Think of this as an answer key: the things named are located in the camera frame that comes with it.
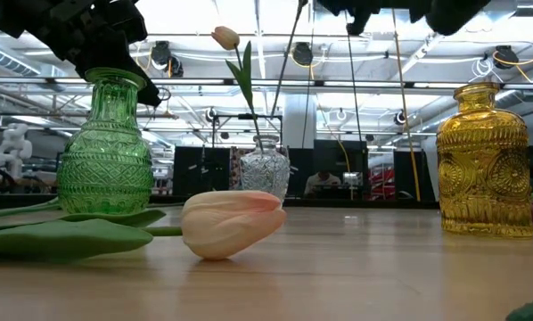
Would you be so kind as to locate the clear cut glass vase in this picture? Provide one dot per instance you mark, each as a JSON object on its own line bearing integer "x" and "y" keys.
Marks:
{"x": 265, "y": 174}

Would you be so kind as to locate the black partition panel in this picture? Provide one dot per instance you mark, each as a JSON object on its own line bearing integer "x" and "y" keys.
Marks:
{"x": 191, "y": 156}
{"x": 409, "y": 174}
{"x": 333, "y": 153}

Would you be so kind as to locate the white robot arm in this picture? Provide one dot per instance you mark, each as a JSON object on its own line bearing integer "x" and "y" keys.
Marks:
{"x": 12, "y": 147}

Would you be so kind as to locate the red equipment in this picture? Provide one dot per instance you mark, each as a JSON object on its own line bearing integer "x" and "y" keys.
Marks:
{"x": 382, "y": 183}

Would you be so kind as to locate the black rig frame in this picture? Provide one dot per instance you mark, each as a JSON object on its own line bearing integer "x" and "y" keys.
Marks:
{"x": 248, "y": 116}

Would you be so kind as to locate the yellow embossed glass vase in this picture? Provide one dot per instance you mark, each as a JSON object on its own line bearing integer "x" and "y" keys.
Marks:
{"x": 485, "y": 178}

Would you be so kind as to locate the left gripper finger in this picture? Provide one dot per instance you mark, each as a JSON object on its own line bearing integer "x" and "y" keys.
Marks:
{"x": 124, "y": 55}

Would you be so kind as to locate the green ribbed glass vase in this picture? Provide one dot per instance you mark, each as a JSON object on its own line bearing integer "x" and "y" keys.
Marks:
{"x": 106, "y": 169}

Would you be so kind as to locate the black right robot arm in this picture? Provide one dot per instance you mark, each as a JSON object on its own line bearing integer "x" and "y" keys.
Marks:
{"x": 453, "y": 15}

